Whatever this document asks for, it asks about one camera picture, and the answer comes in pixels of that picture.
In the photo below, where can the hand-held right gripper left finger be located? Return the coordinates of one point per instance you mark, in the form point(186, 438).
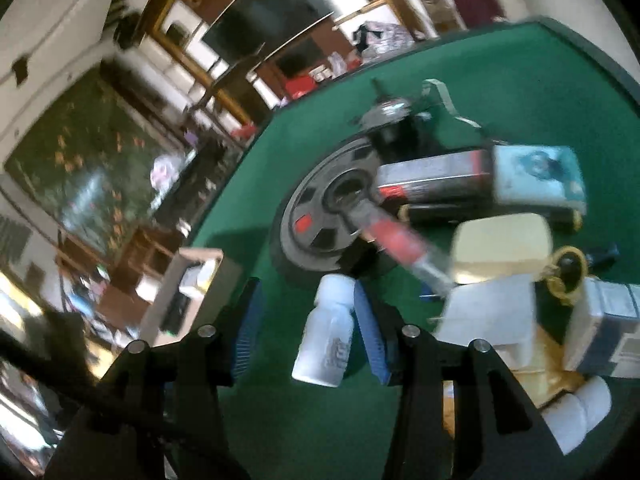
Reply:
point(246, 332)

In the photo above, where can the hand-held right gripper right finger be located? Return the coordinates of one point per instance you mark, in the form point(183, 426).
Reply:
point(371, 337)

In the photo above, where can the white plastic bottle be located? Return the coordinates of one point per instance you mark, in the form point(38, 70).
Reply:
point(326, 332)

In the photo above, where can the open cardboard box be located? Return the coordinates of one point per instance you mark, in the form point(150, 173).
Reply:
point(187, 287)

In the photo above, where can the red and clear tube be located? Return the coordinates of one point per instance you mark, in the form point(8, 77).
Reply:
point(400, 245)

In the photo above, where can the white paper box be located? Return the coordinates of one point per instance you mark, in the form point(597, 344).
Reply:
point(487, 312)

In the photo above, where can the grey weight plate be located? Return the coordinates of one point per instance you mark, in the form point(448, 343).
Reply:
point(320, 220)

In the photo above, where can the black cylinder with gold cap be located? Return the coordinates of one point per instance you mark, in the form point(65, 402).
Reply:
point(480, 214)

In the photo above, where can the silver and red box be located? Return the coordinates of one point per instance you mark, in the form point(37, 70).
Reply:
point(432, 180)

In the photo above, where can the gold foil packet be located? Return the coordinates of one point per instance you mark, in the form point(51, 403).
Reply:
point(540, 372)

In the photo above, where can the black device with metal top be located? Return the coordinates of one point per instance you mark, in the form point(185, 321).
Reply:
point(395, 120)

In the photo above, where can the white and blue carton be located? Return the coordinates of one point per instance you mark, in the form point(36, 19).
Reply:
point(602, 330)

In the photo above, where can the teal printed box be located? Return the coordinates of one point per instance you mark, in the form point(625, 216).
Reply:
point(537, 175)

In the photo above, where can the grey tape strip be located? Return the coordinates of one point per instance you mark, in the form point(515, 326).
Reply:
point(447, 102)

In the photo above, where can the dark wooden side table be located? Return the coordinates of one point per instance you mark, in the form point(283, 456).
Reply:
point(227, 80)

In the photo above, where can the red cloth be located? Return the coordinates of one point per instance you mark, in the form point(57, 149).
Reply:
point(301, 85)

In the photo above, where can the pile of clothes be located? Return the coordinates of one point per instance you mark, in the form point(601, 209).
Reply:
point(382, 37)

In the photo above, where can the black television screen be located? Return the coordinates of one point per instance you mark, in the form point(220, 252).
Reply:
point(265, 12)

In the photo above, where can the green floral wall painting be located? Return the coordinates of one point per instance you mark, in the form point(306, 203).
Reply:
point(80, 160)

